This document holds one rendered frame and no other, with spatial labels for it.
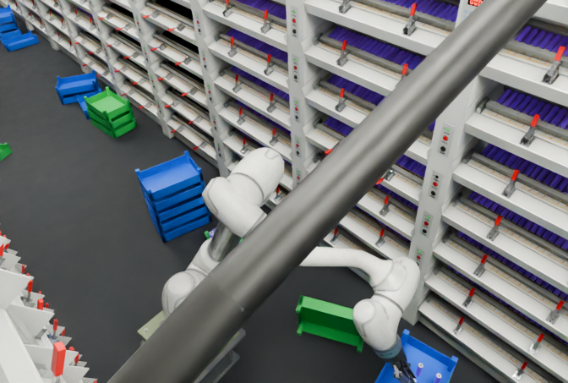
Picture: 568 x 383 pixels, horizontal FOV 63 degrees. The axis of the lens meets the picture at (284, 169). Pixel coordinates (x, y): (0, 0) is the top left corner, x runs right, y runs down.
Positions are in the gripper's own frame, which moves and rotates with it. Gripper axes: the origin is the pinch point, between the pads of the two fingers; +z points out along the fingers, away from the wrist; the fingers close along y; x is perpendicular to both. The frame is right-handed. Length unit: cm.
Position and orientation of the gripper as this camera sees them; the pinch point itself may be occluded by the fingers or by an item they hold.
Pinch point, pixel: (408, 376)
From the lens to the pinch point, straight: 175.9
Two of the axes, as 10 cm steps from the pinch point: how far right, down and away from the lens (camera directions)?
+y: -1.1, 6.5, -7.6
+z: 4.6, 7.1, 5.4
